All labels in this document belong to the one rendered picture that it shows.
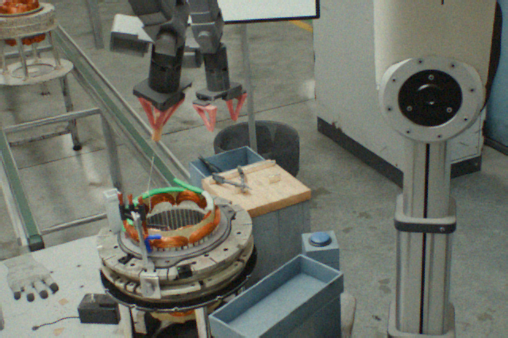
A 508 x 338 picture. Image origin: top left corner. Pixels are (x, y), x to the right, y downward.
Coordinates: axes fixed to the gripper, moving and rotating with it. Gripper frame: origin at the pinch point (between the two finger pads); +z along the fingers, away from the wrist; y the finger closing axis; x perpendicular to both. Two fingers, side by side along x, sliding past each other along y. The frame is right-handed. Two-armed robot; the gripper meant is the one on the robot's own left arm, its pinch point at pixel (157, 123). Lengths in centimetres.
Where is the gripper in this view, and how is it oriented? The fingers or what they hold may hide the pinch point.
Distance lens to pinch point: 138.1
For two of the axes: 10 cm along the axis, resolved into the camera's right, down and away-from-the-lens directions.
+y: -5.1, 4.8, -7.1
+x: 8.4, 4.6, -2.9
